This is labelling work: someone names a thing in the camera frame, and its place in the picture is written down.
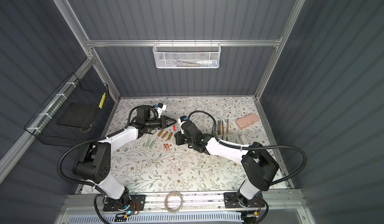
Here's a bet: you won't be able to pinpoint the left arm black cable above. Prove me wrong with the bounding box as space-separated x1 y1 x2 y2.
56 105 151 224

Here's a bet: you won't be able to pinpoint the pink glasses case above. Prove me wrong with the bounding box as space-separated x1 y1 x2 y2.
236 113 260 130

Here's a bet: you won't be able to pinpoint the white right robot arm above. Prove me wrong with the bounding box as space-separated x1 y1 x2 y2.
175 118 279 200

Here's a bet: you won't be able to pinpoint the yellow marker in basket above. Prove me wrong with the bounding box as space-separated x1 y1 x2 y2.
98 92 106 109

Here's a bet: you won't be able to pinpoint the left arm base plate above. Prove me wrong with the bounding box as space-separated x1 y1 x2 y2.
103 195 147 212

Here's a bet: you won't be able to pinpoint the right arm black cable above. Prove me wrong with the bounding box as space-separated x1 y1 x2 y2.
187 110 308 224

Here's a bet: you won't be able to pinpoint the white vent grille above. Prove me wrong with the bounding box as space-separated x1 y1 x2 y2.
67 211 244 224

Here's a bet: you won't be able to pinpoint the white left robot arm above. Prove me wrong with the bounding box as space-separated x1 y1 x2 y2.
73 103 177 201

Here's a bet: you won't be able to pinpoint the black wire basket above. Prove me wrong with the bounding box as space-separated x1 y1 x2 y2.
25 76 112 147

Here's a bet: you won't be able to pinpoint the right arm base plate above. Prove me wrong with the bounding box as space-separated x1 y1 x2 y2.
223 192 265 209

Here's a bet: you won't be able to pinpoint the pens in white basket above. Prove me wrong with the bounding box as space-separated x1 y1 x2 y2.
175 60 219 68

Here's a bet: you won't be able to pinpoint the white plastic stick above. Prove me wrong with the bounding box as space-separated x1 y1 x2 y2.
239 135 247 145

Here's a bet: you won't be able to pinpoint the white wire mesh basket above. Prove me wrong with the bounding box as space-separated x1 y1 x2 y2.
153 42 222 69

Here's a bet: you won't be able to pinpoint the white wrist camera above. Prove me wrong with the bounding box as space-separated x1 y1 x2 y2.
155 103 167 118
178 116 189 135

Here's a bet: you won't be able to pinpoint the black foam pad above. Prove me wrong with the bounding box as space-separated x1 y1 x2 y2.
57 103 98 129

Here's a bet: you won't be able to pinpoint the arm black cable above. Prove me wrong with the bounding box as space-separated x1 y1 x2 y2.
187 110 308 224
56 105 151 224

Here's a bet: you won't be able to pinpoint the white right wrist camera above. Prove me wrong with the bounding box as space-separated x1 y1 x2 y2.
178 116 189 135

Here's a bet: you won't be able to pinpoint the coiled clear cable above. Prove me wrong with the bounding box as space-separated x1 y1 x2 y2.
164 191 184 214

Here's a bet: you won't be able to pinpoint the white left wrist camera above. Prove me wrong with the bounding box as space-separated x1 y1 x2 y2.
155 103 167 118

